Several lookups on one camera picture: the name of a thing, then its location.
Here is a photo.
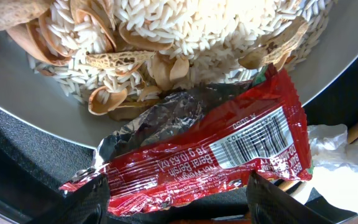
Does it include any grey plate with rice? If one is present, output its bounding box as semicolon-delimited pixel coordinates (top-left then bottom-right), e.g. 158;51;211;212
0;0;358;148

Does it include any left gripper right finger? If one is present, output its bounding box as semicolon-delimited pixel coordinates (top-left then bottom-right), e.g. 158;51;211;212
246;171;332;224

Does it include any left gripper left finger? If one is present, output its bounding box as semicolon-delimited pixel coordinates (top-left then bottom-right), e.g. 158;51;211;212
27;174;110;224

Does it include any white tissue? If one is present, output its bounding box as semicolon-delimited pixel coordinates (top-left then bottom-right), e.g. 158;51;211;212
291;124;358;214

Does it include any round black serving tray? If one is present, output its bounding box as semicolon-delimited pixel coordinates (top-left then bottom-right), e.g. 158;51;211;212
0;58;358;222

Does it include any red snack wrapper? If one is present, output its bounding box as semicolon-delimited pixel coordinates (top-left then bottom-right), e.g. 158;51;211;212
59;63;314;217

